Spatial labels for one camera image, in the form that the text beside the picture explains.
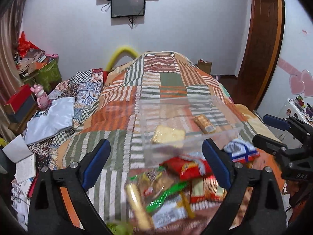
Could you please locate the blue white red snack bag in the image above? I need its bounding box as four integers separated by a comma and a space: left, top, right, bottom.
223, 138, 259, 163

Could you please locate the red barcode nugget snack bag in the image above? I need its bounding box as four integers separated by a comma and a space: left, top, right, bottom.
190, 175, 227, 203

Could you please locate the green jelly cup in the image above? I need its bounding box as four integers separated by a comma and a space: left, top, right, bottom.
107, 221, 133, 235

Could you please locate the cracker pack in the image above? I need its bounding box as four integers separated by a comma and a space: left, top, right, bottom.
194, 114, 216, 134

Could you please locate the red long snack bag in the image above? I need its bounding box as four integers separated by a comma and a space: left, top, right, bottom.
160, 155, 213, 181

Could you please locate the yellow purple wafer stick pack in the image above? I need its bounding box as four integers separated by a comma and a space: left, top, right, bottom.
125, 183, 154, 231

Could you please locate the green edged snack bag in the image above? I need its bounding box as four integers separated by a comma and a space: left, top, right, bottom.
125, 167, 189, 213

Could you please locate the white sliding wardrobe door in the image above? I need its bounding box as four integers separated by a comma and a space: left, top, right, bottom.
257, 0, 312, 117

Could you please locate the open white notebook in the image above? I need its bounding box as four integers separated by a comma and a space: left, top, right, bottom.
3, 134, 36, 184

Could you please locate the brown wooden door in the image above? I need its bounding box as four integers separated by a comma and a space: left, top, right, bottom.
237, 0, 285, 111

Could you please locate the brown cardboard box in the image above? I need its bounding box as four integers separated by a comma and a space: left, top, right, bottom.
197, 59, 212, 74

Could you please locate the white plastic bag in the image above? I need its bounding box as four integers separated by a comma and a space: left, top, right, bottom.
24, 97, 75, 145

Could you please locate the clear plastic storage bin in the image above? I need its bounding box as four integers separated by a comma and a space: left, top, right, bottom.
139, 96, 244, 167

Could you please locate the pink rabbit plush toy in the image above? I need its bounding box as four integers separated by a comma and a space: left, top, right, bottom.
30, 84, 51, 110

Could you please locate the dark blue box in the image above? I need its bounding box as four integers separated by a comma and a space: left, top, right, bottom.
7, 95, 37, 123

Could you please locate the red gift box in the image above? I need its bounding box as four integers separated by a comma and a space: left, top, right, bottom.
4, 84, 32, 114

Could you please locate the patchwork striped bed quilt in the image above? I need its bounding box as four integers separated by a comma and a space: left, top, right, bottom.
55, 52, 274, 221

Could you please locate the checkered patchwork blanket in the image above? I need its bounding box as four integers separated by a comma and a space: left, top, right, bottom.
29, 68, 108, 169

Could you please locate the green storage box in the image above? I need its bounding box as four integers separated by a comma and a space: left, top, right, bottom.
35, 59, 62, 94

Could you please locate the red plastic bag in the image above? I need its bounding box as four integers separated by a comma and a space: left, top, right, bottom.
17, 31, 39, 58

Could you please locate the striped pink beige curtain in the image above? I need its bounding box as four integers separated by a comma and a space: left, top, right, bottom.
1, 0, 26, 141

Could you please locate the small black wall monitor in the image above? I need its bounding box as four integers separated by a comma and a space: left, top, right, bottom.
111, 0, 145, 18

